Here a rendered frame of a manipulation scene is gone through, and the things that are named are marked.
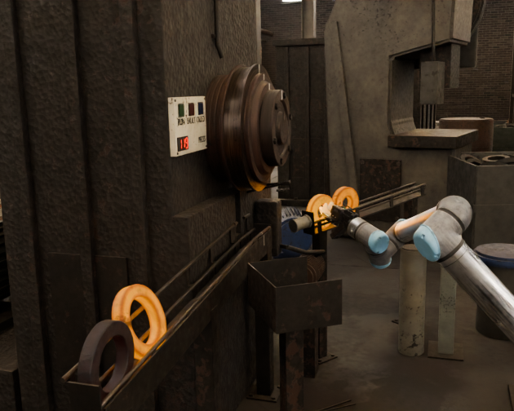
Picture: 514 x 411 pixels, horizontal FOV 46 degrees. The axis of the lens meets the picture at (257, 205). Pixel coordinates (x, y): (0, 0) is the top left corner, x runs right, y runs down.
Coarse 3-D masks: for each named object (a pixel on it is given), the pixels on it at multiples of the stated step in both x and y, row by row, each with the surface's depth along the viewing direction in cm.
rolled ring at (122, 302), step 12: (132, 288) 151; (144, 288) 156; (120, 300) 147; (132, 300) 150; (144, 300) 156; (156, 300) 159; (120, 312) 144; (156, 312) 158; (156, 324) 157; (156, 336) 155; (144, 348) 148
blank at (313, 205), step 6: (312, 198) 271; (318, 198) 270; (324, 198) 272; (330, 198) 275; (312, 204) 268; (318, 204) 270; (306, 210) 270; (312, 210) 269; (318, 216) 272; (324, 222) 274
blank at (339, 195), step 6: (336, 192) 279; (342, 192) 279; (348, 192) 282; (354, 192) 284; (336, 198) 277; (342, 198) 279; (348, 198) 285; (354, 198) 284; (336, 204) 278; (342, 204) 280; (348, 204) 286; (354, 204) 285; (354, 210) 286
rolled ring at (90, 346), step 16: (112, 320) 133; (96, 336) 127; (112, 336) 131; (128, 336) 138; (96, 352) 126; (128, 352) 139; (80, 368) 125; (96, 368) 126; (128, 368) 139; (96, 384) 126; (112, 384) 136
